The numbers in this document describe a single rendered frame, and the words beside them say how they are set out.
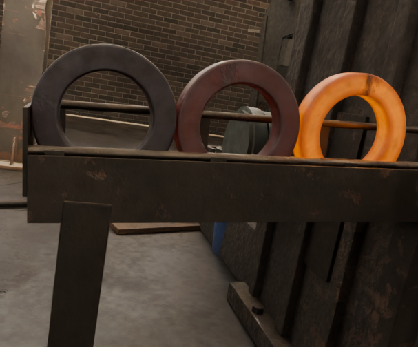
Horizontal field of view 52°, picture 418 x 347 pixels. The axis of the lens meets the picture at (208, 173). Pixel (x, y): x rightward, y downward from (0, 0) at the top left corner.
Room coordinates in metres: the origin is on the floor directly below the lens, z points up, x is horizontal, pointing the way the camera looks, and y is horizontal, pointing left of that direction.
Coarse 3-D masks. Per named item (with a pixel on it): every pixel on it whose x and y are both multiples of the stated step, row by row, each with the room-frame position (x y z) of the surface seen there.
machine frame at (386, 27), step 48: (336, 0) 1.26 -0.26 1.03; (384, 0) 1.06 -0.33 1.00; (336, 48) 1.21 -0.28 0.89; (384, 48) 1.02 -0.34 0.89; (336, 144) 1.10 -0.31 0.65; (288, 240) 1.22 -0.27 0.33; (336, 240) 1.01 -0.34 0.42; (384, 240) 0.88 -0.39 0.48; (240, 288) 1.40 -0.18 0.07; (288, 288) 1.13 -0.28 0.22; (336, 288) 0.94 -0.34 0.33; (288, 336) 1.13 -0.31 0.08; (336, 336) 0.93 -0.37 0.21
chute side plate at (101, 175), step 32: (32, 160) 0.49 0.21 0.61; (64, 160) 0.50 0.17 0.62; (96, 160) 0.51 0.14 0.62; (128, 160) 0.53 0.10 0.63; (160, 160) 0.54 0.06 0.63; (32, 192) 0.49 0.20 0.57; (64, 192) 0.50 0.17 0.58; (96, 192) 0.52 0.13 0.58; (128, 192) 0.53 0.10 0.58; (160, 192) 0.54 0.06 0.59; (192, 192) 0.55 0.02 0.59; (224, 192) 0.57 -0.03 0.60; (256, 192) 0.58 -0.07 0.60; (288, 192) 0.60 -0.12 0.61; (320, 192) 0.61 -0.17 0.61; (352, 192) 0.63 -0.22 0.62; (384, 192) 0.65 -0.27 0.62; (416, 192) 0.67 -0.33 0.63
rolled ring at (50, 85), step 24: (96, 48) 0.54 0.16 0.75; (120, 48) 0.54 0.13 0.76; (48, 72) 0.52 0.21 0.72; (72, 72) 0.53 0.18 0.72; (120, 72) 0.55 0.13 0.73; (144, 72) 0.55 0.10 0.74; (48, 96) 0.52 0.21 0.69; (168, 96) 0.57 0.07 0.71; (48, 120) 0.52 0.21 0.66; (168, 120) 0.57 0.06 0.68; (48, 144) 0.52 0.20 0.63; (144, 144) 0.56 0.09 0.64; (168, 144) 0.57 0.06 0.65
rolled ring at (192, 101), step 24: (216, 72) 0.58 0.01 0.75; (240, 72) 0.59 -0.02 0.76; (264, 72) 0.60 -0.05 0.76; (192, 96) 0.58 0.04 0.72; (264, 96) 0.63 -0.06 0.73; (288, 96) 0.62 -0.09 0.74; (192, 120) 0.58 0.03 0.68; (288, 120) 0.62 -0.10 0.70; (192, 144) 0.58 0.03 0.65; (288, 144) 0.62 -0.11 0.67
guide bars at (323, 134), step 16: (64, 112) 0.59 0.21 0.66; (128, 112) 0.61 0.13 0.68; (144, 112) 0.62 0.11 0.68; (208, 112) 0.65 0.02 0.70; (224, 112) 0.66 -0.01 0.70; (64, 128) 0.59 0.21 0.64; (208, 128) 0.65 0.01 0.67; (352, 128) 0.73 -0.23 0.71; (368, 128) 0.74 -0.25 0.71; (416, 128) 0.77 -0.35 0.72; (320, 144) 0.71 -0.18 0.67; (416, 160) 0.78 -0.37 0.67
